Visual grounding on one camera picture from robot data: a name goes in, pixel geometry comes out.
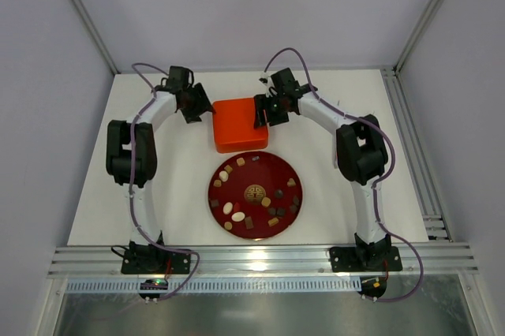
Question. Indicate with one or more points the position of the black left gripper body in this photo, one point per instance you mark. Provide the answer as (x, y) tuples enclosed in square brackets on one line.
[(196, 102)]

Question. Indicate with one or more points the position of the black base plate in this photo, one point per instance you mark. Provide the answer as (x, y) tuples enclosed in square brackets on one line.
[(345, 260), (154, 261)]

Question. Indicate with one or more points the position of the dark flower chocolate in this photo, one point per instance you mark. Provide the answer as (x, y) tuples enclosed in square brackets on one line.
[(278, 193)]

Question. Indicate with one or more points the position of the tan scalloped round chocolate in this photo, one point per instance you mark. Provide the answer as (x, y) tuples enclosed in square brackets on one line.
[(265, 201)]

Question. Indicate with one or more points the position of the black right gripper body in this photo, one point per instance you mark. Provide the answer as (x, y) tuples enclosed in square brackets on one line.
[(268, 109)]

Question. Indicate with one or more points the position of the aluminium mounting rail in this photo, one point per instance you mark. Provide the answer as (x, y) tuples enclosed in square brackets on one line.
[(224, 260)]

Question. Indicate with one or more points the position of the grey perforated cable tray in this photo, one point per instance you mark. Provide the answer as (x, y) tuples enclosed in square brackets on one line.
[(319, 284)]

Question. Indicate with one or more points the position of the round red plate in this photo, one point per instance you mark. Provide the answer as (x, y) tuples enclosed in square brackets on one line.
[(248, 185)]

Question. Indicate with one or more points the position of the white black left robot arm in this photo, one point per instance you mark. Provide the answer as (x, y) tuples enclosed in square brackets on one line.
[(132, 161)]

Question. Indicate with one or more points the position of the brown rectangular chocolate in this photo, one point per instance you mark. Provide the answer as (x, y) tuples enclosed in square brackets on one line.
[(248, 223)]

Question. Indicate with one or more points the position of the orange box lid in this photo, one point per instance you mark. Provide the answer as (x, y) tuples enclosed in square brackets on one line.
[(233, 120)]

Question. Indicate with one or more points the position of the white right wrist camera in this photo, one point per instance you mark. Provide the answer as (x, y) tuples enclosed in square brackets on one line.
[(266, 80)]

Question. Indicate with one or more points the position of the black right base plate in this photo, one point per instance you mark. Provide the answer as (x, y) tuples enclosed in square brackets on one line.
[(345, 260)]

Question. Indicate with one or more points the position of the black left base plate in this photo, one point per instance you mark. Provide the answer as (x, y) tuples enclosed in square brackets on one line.
[(154, 261)]

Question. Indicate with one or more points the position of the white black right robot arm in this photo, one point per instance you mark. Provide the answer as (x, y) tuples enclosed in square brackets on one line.
[(360, 155)]

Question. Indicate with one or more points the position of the white oval chocolate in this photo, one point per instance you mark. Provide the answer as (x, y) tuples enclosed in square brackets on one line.
[(238, 216)]

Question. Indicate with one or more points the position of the tan bar chocolate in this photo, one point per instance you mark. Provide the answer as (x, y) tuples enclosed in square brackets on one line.
[(273, 221)]

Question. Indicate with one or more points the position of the orange compartment chocolate box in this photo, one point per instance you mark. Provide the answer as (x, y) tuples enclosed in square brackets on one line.
[(232, 146)]

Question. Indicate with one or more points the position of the cream round chocolate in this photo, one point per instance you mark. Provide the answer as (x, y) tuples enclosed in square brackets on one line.
[(223, 176)]

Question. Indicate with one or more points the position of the metal tongs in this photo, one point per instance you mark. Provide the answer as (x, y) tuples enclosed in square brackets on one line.
[(339, 119)]

